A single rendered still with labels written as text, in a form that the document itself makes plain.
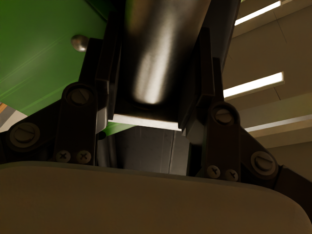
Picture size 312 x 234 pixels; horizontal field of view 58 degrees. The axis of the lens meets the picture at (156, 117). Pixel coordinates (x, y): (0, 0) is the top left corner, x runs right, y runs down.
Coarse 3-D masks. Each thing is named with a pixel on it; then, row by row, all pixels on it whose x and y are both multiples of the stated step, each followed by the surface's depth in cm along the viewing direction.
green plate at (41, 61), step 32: (0, 0) 13; (32, 0) 13; (64, 0) 13; (96, 0) 13; (0, 32) 15; (32, 32) 15; (64, 32) 14; (96, 32) 14; (0, 64) 17; (32, 64) 17; (64, 64) 16; (0, 96) 19; (32, 96) 19; (128, 128) 22
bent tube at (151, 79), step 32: (128, 0) 10; (160, 0) 9; (192, 0) 9; (128, 32) 11; (160, 32) 10; (192, 32) 10; (128, 64) 12; (160, 64) 11; (128, 96) 13; (160, 96) 13
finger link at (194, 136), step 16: (208, 32) 12; (208, 48) 12; (192, 64) 12; (208, 64) 11; (192, 80) 11; (208, 80) 11; (192, 96) 11; (208, 96) 10; (192, 112) 11; (192, 128) 11; (240, 128) 11; (192, 144) 12; (240, 144) 10; (256, 144) 10; (240, 160) 10; (256, 160) 10; (272, 160) 10; (256, 176) 10; (272, 176) 10
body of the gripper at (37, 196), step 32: (0, 192) 7; (32, 192) 7; (64, 192) 7; (96, 192) 7; (128, 192) 7; (160, 192) 8; (192, 192) 8; (224, 192) 8; (256, 192) 8; (0, 224) 7; (32, 224) 7; (64, 224) 7; (96, 224) 7; (128, 224) 7; (160, 224) 7; (192, 224) 7; (224, 224) 7; (256, 224) 8; (288, 224) 8
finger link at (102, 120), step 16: (112, 16) 12; (112, 32) 11; (96, 48) 12; (112, 48) 11; (96, 64) 11; (112, 64) 10; (80, 80) 11; (96, 80) 10; (112, 80) 10; (112, 96) 11; (48, 112) 10; (112, 112) 12; (16, 128) 9; (32, 128) 9; (48, 128) 9; (16, 144) 9; (32, 144) 9; (48, 144) 9; (48, 160) 10
